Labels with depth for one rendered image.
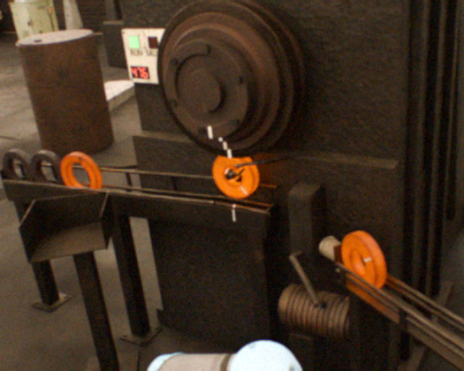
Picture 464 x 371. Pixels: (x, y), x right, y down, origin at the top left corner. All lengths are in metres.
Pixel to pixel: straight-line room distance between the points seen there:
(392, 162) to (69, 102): 3.19
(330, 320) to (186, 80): 0.79
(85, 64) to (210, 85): 2.96
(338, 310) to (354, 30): 0.77
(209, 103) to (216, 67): 0.10
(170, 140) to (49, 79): 2.56
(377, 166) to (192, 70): 0.59
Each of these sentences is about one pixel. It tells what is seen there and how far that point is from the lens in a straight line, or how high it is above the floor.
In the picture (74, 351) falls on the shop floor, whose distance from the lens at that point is 2.55.
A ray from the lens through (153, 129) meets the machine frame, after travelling 2.13.
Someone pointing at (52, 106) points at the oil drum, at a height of 0.42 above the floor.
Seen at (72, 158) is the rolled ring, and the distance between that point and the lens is 2.28.
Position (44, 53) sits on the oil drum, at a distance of 4.45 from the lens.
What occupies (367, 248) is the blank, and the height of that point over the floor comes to 0.77.
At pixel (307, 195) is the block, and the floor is 0.80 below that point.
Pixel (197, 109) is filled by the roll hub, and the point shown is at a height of 1.05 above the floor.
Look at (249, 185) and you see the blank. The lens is 1.79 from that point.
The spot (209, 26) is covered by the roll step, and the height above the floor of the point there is 1.28.
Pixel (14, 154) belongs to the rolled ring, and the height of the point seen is 0.75.
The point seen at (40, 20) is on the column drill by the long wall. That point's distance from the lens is 9.88.
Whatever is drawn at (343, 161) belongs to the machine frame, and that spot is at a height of 0.87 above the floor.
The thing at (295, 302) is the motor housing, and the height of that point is 0.52.
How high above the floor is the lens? 1.53
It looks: 24 degrees down
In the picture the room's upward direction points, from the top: 6 degrees counter-clockwise
